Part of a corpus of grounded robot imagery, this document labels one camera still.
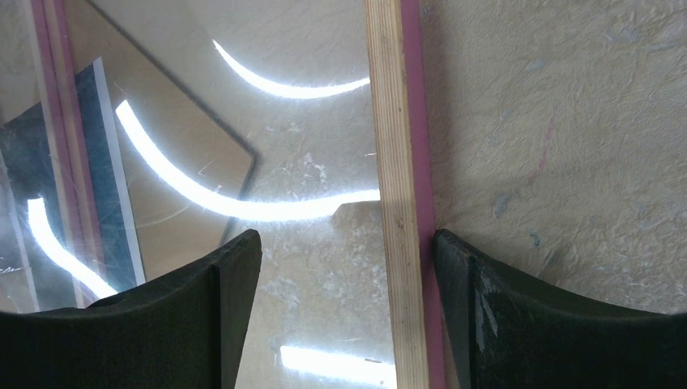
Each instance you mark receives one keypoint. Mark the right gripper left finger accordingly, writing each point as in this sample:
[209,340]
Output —
[184,329]

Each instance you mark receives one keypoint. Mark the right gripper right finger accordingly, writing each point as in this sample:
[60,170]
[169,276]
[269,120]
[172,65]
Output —
[508,329]

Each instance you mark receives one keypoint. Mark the pink wooden photo frame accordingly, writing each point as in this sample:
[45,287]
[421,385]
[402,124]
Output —
[400,188]

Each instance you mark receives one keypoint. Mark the blue mountain photo print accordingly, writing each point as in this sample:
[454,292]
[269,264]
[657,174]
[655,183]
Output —
[40,269]

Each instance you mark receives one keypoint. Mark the brown cardboard backing board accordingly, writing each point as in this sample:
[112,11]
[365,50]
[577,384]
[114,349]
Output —
[175,159]

